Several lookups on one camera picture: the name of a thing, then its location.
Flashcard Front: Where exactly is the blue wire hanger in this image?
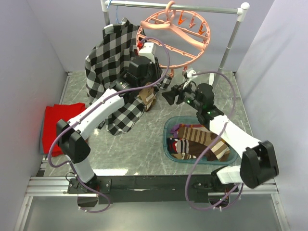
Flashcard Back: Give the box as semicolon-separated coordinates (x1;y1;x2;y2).
106;0;120;24

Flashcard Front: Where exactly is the red folded cloth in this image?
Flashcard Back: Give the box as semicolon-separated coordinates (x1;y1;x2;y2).
39;103;87;157

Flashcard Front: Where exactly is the brown striped sock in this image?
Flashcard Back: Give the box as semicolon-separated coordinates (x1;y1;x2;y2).
167;124;231;162

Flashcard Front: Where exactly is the black base beam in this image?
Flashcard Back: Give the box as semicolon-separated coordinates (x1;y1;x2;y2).
67;174;239;205

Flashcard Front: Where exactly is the metal clothes rack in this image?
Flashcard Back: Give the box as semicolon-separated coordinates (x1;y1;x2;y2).
101;0;250;86

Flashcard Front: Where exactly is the pink round clip hanger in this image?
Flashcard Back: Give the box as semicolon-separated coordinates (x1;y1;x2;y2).
136;0;211;71

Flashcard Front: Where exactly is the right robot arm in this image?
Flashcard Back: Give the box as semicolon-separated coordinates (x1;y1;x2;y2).
162;83;279;192

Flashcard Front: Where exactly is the teal plastic basket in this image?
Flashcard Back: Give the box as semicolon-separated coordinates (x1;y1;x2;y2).
163;116;238;165

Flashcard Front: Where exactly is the purple cable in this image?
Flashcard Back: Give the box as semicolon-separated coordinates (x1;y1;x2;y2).
47;37;170;214
186;71;244;211

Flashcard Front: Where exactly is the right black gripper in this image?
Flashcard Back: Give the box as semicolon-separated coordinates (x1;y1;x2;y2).
162;80;203;112

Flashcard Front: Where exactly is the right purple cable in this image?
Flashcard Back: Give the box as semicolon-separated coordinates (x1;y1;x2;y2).
186;71;244;211

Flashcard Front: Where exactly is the beige striped sock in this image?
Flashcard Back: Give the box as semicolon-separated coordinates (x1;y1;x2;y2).
138;87;156;112

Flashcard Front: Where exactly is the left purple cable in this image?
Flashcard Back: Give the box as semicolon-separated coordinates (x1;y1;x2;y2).
47;37;170;214

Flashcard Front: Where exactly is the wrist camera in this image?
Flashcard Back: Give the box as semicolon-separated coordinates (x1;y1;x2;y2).
182;67;198;85
138;42;156;63

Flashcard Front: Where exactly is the black white checkered shirt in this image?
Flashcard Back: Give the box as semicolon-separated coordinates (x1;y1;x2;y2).
85;18;171;135

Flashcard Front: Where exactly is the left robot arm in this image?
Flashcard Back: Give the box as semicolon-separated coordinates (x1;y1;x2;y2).
54;54;162;193

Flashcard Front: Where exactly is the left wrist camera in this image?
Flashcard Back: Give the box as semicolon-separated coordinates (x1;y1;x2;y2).
138;42;156;63

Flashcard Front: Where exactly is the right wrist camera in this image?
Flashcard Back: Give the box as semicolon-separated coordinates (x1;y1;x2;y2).
182;67;198;85

